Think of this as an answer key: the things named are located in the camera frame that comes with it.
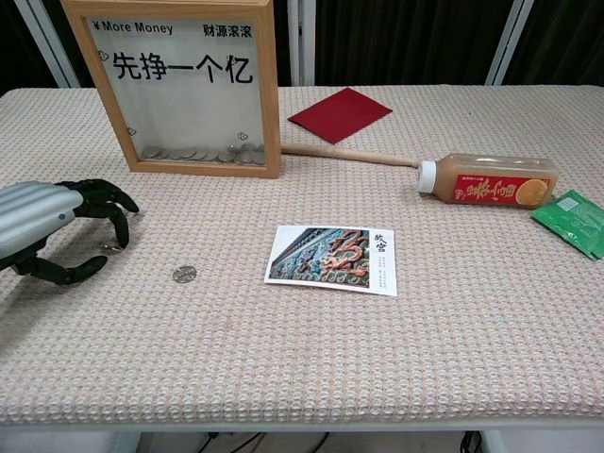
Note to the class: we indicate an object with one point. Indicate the black and silver left hand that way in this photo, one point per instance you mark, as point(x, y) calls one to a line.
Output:
point(33, 212)

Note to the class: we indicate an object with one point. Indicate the silver coin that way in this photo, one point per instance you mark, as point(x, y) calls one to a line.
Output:
point(112, 246)
point(184, 274)

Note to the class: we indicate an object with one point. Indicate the pile of silver coins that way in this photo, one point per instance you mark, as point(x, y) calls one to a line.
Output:
point(203, 155)

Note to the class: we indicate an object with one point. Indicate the wooden frame money box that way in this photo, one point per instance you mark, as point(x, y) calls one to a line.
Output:
point(271, 94)

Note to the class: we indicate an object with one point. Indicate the beige woven tablecloth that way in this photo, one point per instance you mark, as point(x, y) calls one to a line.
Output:
point(302, 340)

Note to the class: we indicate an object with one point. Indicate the wooden stick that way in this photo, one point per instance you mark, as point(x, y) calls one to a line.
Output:
point(349, 154)

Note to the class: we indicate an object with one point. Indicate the red envelope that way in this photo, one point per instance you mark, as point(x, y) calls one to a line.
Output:
point(340, 115)

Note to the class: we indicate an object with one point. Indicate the juice bottle with red label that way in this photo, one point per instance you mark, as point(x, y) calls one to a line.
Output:
point(495, 177)

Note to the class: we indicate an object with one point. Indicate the green foil packet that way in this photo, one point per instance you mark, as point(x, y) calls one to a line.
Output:
point(571, 219)

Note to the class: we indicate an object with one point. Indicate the white metal frame post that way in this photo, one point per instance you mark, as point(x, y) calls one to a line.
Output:
point(49, 45)
point(506, 42)
point(302, 42)

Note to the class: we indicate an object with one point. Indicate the dragon wall postcard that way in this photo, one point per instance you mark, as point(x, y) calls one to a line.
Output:
point(330, 259)

